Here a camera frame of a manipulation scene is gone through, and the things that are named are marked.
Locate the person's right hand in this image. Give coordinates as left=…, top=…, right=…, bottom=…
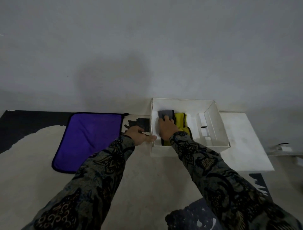
left=158, top=115, right=181, bottom=142

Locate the person's left hand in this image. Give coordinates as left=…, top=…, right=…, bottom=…
left=123, top=125, right=157, bottom=146

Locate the white box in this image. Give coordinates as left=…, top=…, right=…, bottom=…
left=149, top=98, right=231, bottom=157

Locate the person's right forearm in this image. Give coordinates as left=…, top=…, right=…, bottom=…
left=170, top=131, right=303, bottom=230

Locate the person's left forearm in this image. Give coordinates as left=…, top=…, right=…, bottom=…
left=21, top=135, right=135, bottom=230

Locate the white box lid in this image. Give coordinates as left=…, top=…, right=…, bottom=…
left=219, top=112, right=275, bottom=173

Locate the white power adapter with cable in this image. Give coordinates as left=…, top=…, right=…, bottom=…
left=267, top=143, right=293, bottom=156

